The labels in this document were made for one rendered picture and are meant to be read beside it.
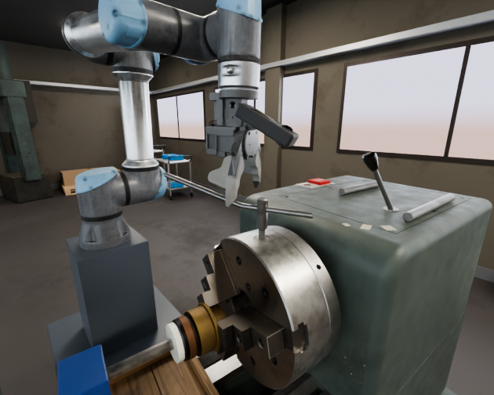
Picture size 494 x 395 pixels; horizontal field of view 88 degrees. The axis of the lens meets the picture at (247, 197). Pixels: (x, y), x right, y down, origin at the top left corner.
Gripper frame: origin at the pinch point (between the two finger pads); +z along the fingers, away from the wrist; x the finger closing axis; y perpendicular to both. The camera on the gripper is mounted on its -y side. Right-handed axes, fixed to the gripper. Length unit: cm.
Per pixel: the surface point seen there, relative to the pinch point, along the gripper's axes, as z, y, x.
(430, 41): -90, -78, -286
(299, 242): 9.1, -11.0, -2.7
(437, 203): 4.2, -40.5, -28.8
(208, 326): 21.1, 1.8, 13.5
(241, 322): 20.5, -3.6, 10.9
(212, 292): 18.9, 4.3, 7.4
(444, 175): 36, -111, -269
